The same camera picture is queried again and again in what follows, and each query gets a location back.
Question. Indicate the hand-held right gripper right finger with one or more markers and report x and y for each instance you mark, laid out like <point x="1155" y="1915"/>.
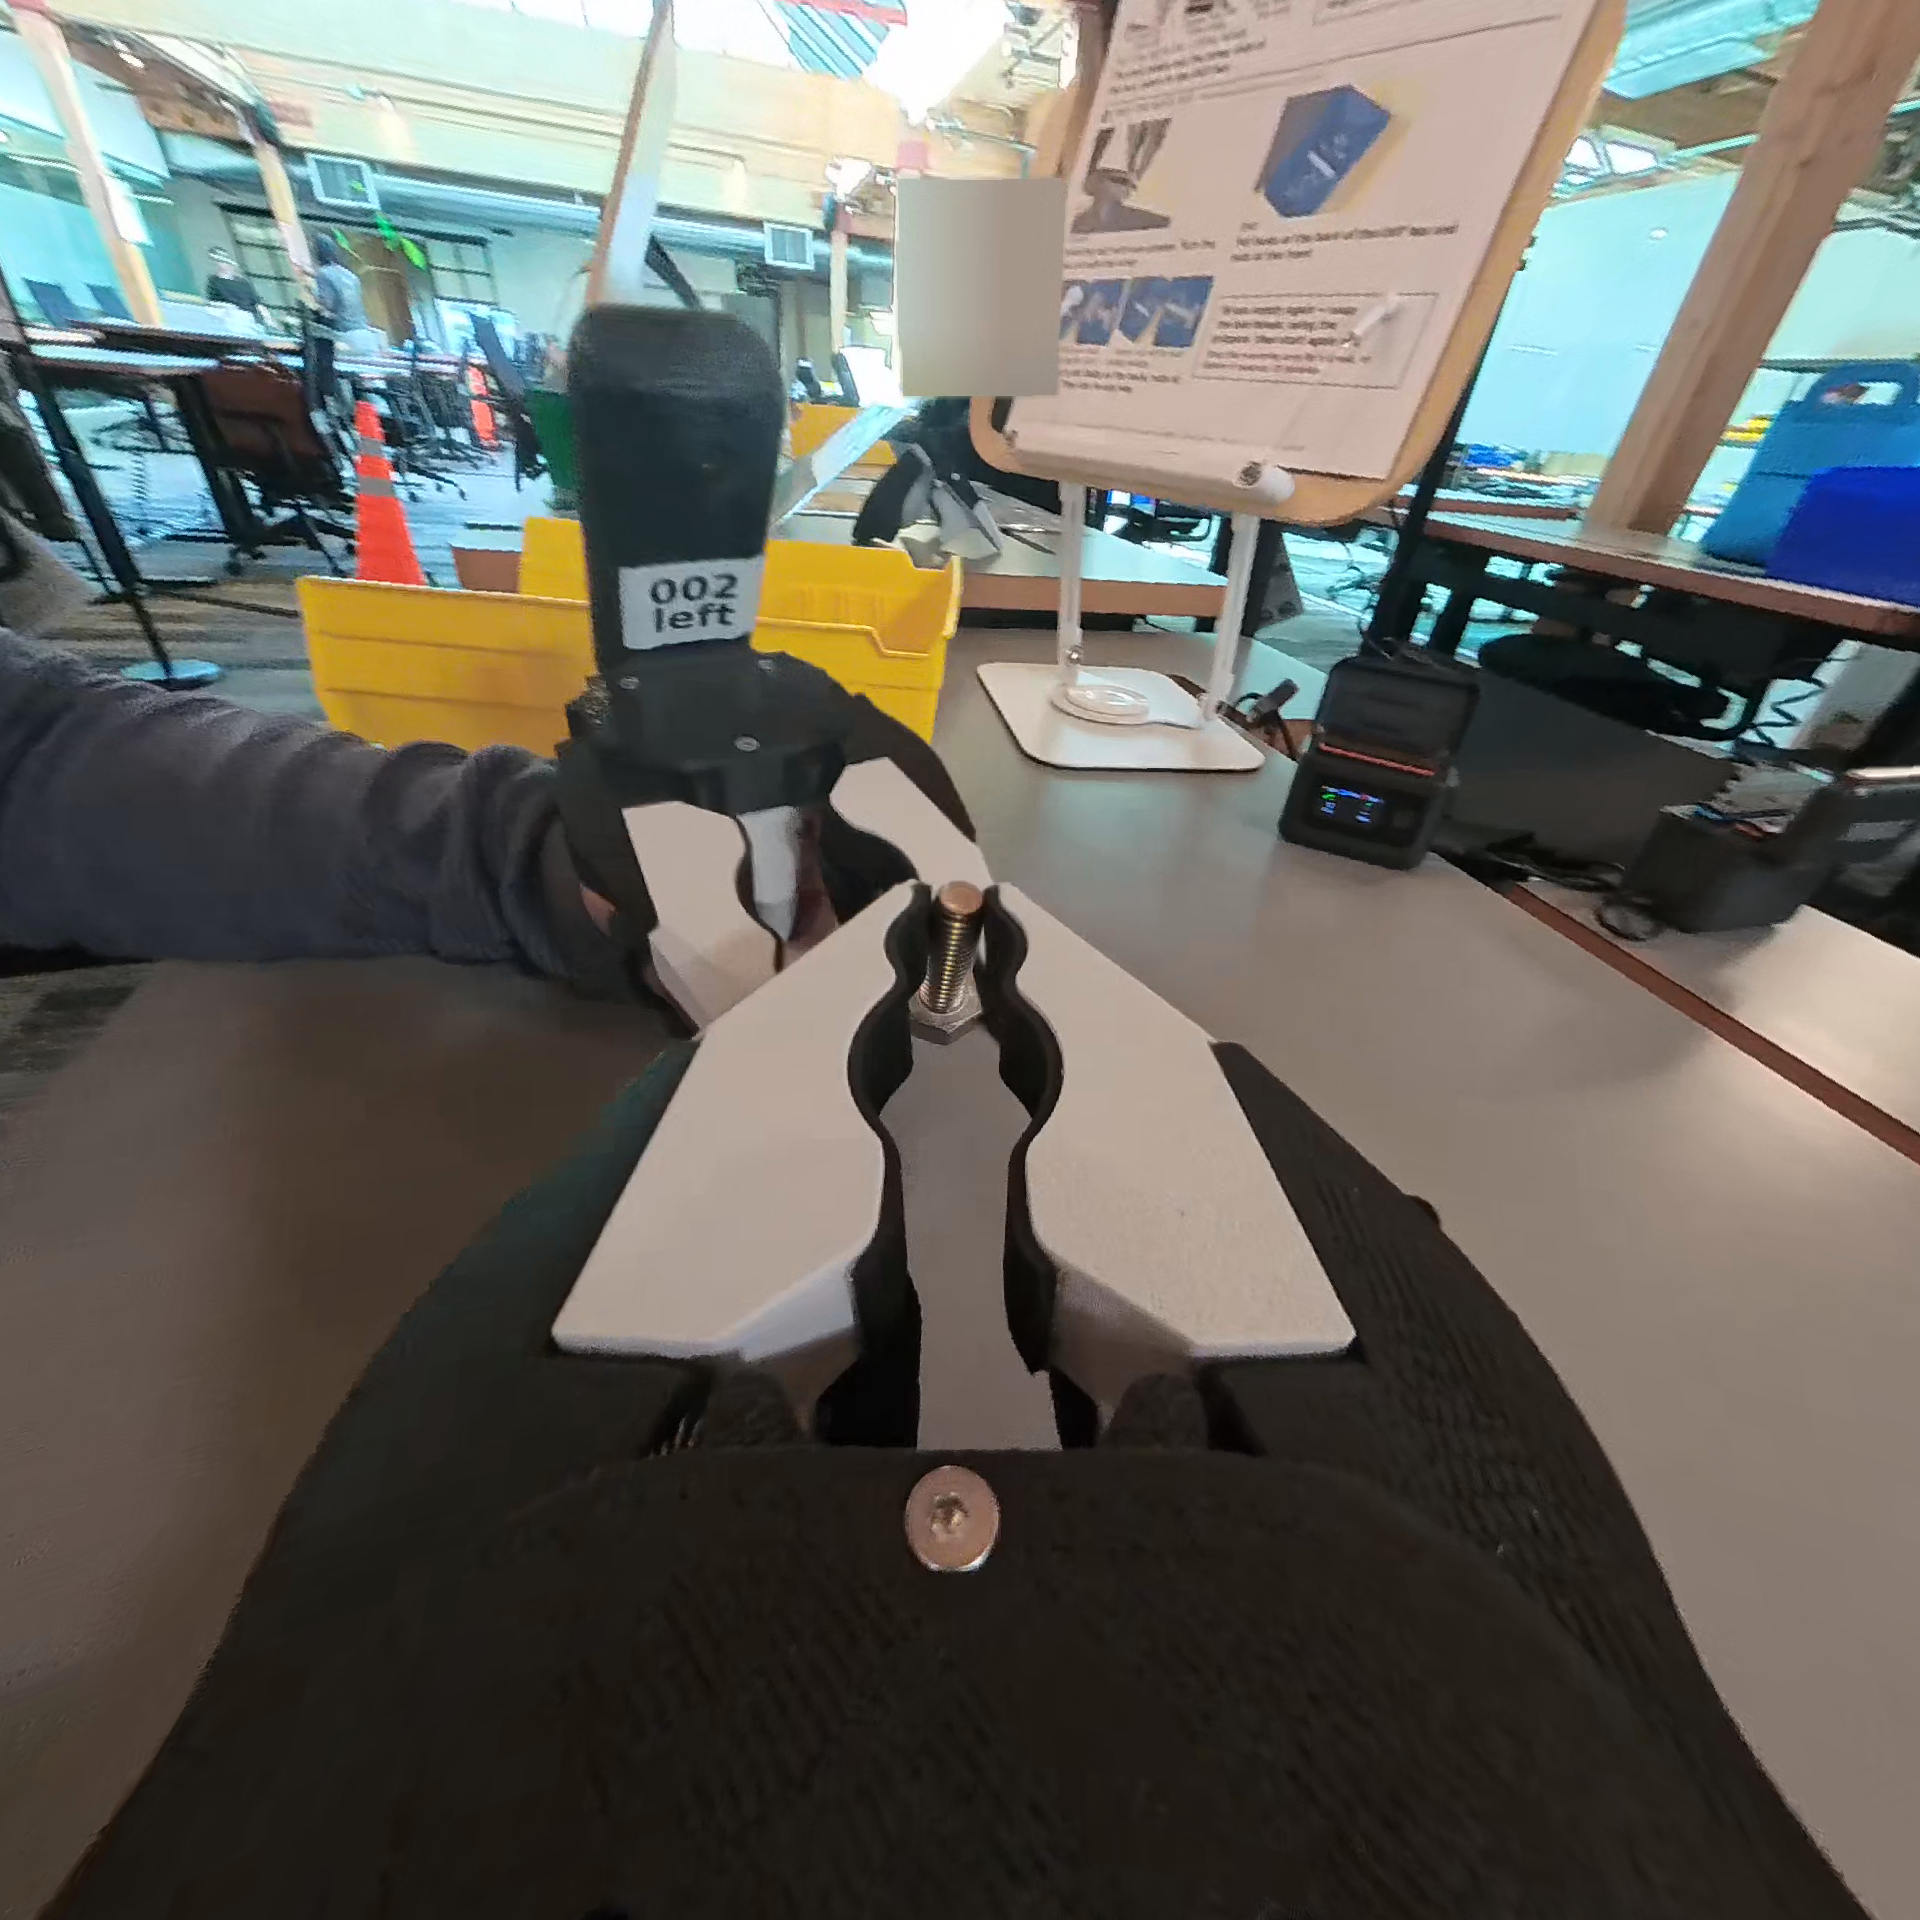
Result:
<point x="1184" y="1201"/>

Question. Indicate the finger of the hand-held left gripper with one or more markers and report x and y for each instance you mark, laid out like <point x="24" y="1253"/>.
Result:
<point x="682" y="871"/>
<point x="891" y="824"/>

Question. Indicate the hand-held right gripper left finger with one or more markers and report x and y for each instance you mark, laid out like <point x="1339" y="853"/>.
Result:
<point x="721" y="1201"/>

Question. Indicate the silver steel bolt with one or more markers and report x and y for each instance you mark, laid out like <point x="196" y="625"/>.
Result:
<point x="958" y="943"/>

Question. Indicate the silver hex nut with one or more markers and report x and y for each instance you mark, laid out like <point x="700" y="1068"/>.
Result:
<point x="943" y="1024"/>

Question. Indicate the person's left forearm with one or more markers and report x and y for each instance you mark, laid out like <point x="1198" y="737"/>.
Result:
<point x="270" y="840"/>

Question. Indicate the person's left hand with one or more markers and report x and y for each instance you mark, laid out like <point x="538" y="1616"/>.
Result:
<point x="598" y="911"/>

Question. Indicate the green plastic bin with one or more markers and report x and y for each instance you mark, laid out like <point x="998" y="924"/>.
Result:
<point x="549" y="448"/>

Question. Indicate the instruction board on white stand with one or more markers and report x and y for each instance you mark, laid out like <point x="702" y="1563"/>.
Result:
<point x="1080" y="742"/>

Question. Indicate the black grey tabletop device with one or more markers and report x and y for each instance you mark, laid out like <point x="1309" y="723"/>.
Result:
<point x="939" y="518"/>

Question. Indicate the wooden board stand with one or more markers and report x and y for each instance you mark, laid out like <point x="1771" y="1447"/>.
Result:
<point x="629" y="163"/>

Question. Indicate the row of office chairs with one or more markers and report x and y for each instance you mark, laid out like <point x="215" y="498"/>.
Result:
<point x="277" y="437"/>

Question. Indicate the black charging case with display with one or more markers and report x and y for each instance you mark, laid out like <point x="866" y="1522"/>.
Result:
<point x="1373" y="750"/>

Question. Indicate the dark grey charger case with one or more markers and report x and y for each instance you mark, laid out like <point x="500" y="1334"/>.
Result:
<point x="1727" y="871"/>

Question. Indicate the black office chair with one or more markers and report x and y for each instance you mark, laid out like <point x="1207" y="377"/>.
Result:
<point x="1619" y="675"/>

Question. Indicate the wooden-top desk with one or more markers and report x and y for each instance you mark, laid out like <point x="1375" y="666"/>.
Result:
<point x="1575" y="542"/>

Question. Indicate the paper instruction sheet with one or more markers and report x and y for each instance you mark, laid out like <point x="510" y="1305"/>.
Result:
<point x="1440" y="255"/>

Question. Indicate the blue plastic tote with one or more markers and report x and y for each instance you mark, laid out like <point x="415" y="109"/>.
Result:
<point x="1785" y="448"/>

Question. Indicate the blue plastic bin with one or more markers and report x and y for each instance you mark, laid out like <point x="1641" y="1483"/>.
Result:
<point x="1873" y="525"/>

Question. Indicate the wooden post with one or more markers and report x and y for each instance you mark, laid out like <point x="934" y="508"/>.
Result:
<point x="1771" y="227"/>

